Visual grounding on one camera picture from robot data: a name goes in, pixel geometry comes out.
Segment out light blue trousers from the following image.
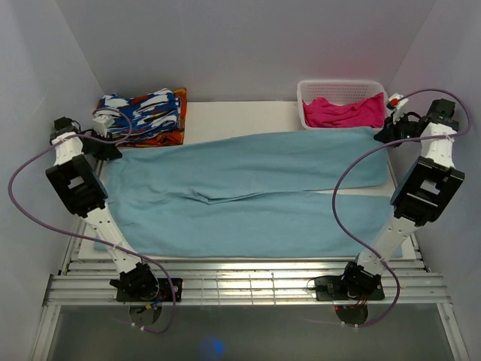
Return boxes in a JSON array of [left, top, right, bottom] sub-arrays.
[[103, 128, 392, 258]]

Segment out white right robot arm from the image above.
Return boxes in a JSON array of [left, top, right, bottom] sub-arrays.
[[339, 99, 464, 299]]

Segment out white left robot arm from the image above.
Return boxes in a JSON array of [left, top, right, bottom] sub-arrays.
[[46, 116, 159, 301]]

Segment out pink trousers in basket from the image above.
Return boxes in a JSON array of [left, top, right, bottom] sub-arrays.
[[303, 93, 386, 129]]

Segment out blue white patterned folded trousers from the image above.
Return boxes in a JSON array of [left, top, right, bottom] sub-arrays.
[[94, 88, 187, 147]]

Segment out orange folded trousers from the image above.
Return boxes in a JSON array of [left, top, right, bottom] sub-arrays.
[[123, 88, 188, 148]]

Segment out white plastic basket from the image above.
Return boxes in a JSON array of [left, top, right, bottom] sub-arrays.
[[296, 79, 388, 130]]

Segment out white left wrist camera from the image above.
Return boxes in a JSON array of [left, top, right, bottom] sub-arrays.
[[92, 115, 114, 138]]

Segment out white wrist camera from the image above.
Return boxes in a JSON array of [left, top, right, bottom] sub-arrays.
[[92, 115, 114, 138], [386, 93, 409, 123]]

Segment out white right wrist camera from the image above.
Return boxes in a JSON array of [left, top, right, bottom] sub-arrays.
[[386, 93, 409, 123]]

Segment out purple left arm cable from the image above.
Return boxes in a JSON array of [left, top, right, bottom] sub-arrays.
[[8, 108, 177, 335]]

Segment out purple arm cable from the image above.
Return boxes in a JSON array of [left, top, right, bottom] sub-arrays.
[[304, 88, 473, 327], [8, 108, 177, 335]]

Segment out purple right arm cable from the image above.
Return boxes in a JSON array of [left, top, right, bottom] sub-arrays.
[[304, 88, 473, 327]]

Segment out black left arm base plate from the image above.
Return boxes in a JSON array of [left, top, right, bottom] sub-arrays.
[[115, 278, 183, 302]]

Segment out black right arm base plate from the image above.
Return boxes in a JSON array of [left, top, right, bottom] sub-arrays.
[[314, 275, 385, 301]]

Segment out aluminium table edge rail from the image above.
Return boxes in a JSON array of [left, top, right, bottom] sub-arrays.
[[31, 258, 469, 360]]

